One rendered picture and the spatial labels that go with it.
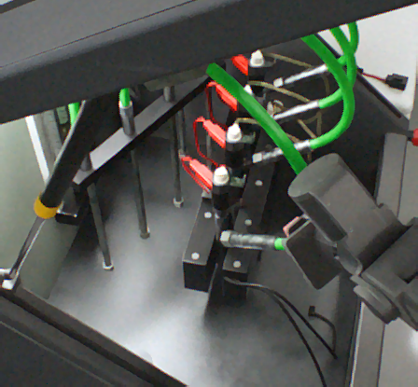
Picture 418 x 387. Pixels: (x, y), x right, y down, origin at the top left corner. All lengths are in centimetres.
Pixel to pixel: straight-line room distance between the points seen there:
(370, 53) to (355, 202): 83
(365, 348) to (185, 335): 30
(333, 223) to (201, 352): 61
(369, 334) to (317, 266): 36
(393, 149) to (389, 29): 28
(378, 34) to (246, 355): 66
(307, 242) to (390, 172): 55
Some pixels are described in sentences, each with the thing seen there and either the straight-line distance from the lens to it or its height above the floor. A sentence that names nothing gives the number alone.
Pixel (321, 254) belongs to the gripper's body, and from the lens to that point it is 79.
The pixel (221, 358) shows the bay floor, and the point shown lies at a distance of 125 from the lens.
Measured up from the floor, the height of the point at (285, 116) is 111.
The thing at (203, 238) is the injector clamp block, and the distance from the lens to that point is 119.
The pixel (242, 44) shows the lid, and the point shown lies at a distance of 39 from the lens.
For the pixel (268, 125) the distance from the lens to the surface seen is 78.
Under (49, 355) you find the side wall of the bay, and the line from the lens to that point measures 82.
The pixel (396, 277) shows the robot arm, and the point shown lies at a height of 143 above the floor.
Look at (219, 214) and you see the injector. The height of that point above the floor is 106.
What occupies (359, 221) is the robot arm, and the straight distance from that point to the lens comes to 68.
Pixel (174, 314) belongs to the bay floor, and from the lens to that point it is 129.
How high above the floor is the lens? 196
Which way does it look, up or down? 51 degrees down
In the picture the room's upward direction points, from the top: 1 degrees counter-clockwise
